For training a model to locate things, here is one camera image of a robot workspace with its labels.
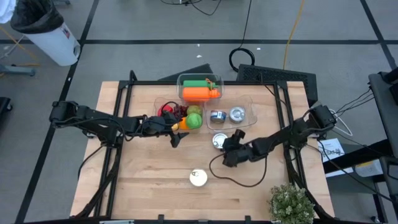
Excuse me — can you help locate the black metal table frame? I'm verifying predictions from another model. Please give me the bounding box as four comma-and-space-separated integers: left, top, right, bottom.
70, 70, 335, 224

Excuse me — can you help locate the black perforated case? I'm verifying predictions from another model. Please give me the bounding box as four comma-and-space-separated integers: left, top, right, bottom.
236, 63, 318, 107

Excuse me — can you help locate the black coiled cable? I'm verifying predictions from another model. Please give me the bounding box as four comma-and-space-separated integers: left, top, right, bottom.
228, 0, 256, 73

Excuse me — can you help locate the orange fruit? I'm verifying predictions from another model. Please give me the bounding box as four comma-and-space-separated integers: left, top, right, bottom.
177, 116, 190, 131

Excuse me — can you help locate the black side table frame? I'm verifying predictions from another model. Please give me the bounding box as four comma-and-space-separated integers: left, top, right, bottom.
322, 138, 398, 224

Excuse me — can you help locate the white cable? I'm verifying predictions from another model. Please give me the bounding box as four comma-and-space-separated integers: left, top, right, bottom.
329, 108, 354, 137

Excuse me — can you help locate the olive green pear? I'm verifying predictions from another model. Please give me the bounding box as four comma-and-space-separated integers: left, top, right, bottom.
186, 105, 203, 116

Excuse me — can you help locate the olive green label can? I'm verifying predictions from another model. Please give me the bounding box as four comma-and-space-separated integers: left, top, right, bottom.
211, 133, 229, 150

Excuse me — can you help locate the red bell pepper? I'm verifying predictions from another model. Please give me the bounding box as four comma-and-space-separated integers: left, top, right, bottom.
157, 103, 175, 118

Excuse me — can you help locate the black floor object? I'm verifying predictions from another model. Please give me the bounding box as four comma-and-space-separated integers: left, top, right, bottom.
0, 96, 14, 122

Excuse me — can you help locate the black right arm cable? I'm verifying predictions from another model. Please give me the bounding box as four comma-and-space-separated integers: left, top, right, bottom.
208, 151, 268, 189

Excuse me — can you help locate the yellow cable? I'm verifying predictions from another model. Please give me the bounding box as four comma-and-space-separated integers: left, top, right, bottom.
282, 0, 306, 70

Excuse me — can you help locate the small potted green plant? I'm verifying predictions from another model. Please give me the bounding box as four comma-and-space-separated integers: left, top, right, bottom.
269, 182, 315, 224

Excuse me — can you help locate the small clear plastic bin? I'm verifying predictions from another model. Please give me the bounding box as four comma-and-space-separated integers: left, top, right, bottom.
176, 73, 224, 103

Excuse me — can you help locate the blue label tin can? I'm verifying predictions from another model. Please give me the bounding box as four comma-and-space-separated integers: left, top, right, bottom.
210, 109, 228, 124
188, 168, 208, 187

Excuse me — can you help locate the white cloth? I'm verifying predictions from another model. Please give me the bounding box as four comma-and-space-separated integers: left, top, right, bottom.
0, 0, 17, 25

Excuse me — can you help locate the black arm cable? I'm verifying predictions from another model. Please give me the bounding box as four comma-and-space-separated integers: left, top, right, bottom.
76, 144, 106, 180
208, 151, 268, 189

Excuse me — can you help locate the white trash can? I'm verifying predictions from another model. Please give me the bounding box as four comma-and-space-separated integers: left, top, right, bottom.
23, 21, 81, 67

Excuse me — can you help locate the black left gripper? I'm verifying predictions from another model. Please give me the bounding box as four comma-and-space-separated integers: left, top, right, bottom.
141, 110, 190, 149

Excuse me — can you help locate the grey black cart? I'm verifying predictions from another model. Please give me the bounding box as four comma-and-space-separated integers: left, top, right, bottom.
368, 67, 398, 162

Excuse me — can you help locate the black trash bag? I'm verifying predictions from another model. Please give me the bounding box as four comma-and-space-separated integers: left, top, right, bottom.
10, 0, 65, 34

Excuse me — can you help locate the thin black floor cable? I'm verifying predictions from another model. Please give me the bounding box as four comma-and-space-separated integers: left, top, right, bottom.
160, 0, 222, 16

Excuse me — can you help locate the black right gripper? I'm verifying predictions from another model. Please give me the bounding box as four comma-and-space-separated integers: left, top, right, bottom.
221, 129, 253, 168

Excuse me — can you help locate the dark red grape bunch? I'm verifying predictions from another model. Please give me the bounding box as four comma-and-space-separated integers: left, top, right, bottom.
172, 104, 189, 119

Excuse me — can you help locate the white plastic container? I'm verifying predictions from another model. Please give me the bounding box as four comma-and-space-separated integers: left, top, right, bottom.
354, 159, 384, 178

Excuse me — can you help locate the grey metal floor base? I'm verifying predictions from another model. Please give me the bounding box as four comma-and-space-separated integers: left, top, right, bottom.
0, 63, 35, 77

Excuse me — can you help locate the silver tin can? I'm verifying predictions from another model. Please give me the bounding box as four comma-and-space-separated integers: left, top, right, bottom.
229, 106, 246, 124

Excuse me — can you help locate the silver aluminium bar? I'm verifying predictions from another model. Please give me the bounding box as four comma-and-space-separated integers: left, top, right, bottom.
99, 219, 135, 224

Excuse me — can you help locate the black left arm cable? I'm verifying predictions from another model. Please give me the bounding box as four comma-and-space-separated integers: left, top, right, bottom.
76, 144, 106, 180

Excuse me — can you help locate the white paper sheet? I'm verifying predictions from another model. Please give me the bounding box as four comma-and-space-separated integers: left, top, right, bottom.
317, 138, 346, 163

